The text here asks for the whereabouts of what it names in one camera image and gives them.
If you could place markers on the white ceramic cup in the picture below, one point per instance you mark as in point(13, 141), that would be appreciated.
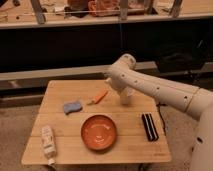
point(125, 96)

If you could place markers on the orange cloth on shelf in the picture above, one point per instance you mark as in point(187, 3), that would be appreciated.
point(101, 8)

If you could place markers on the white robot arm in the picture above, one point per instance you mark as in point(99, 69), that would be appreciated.
point(192, 100)

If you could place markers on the long wooden workbench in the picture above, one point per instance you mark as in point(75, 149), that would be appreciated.
point(52, 13)

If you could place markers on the black white striped block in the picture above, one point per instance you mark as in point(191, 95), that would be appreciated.
point(150, 128)

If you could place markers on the white tube bottle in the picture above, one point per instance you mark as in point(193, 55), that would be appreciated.
point(48, 144)

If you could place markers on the orange plate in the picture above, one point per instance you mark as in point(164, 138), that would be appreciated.
point(98, 132)

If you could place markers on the wooden folding table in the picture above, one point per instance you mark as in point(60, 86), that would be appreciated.
point(132, 144)

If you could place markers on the blue sponge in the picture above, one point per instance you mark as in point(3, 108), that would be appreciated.
point(72, 107)

